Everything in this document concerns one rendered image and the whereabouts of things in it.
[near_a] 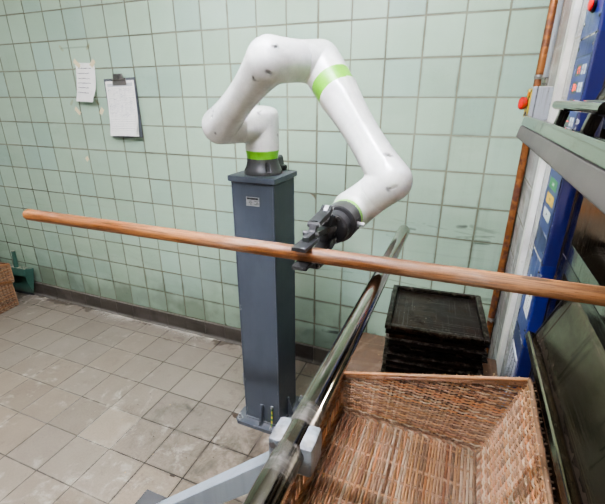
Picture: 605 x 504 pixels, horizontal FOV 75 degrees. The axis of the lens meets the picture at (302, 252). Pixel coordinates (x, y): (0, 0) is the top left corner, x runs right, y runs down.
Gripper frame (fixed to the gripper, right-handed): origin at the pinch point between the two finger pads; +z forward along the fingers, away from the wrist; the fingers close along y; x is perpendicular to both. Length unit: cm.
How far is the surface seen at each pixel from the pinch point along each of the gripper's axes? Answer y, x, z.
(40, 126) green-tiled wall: -12, 233, -119
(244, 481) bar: 10.2, -9.3, 41.0
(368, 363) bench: 61, -4, -52
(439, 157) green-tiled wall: -4, -16, -120
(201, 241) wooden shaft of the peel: 0.0, 23.0, 1.8
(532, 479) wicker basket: 38, -46, 1
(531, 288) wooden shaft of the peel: -0.4, -39.1, 1.7
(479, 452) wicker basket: 60, -41, -24
